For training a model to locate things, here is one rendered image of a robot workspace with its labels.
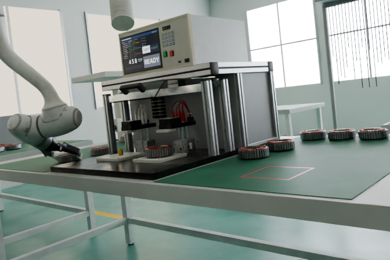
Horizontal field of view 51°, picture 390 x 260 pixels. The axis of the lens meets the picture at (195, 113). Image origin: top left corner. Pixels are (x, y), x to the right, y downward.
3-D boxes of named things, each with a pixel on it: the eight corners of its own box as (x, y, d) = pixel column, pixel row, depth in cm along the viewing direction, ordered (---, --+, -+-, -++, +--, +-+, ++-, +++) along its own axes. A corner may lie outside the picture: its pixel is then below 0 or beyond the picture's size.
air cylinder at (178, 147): (187, 154, 163) (186, 140, 163) (174, 153, 168) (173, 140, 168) (196, 151, 167) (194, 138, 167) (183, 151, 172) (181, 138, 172)
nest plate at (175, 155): (159, 163, 146) (158, 159, 146) (132, 162, 156) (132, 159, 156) (187, 155, 157) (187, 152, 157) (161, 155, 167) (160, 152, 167)
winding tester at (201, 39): (192, 65, 157) (187, 13, 157) (123, 78, 187) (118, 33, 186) (249, 64, 186) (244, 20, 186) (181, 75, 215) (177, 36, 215)
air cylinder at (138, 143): (148, 152, 179) (146, 140, 179) (137, 152, 184) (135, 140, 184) (156, 151, 183) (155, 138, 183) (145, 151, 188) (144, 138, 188)
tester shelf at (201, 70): (211, 74, 148) (210, 61, 148) (102, 91, 194) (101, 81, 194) (273, 71, 181) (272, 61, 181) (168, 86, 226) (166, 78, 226)
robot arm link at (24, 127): (25, 150, 173) (52, 143, 171) (0, 136, 160) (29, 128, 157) (26, 127, 178) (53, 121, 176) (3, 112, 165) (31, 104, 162)
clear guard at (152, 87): (154, 98, 132) (152, 79, 132) (109, 103, 148) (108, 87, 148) (216, 91, 157) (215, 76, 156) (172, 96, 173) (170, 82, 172)
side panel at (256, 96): (245, 153, 162) (237, 72, 160) (239, 153, 164) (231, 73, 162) (281, 142, 182) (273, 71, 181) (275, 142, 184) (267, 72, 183)
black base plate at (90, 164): (153, 180, 127) (152, 173, 127) (50, 172, 170) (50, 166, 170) (239, 154, 162) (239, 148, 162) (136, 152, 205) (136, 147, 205)
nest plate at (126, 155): (118, 161, 162) (117, 158, 162) (96, 161, 172) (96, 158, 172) (145, 155, 173) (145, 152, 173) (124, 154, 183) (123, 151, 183)
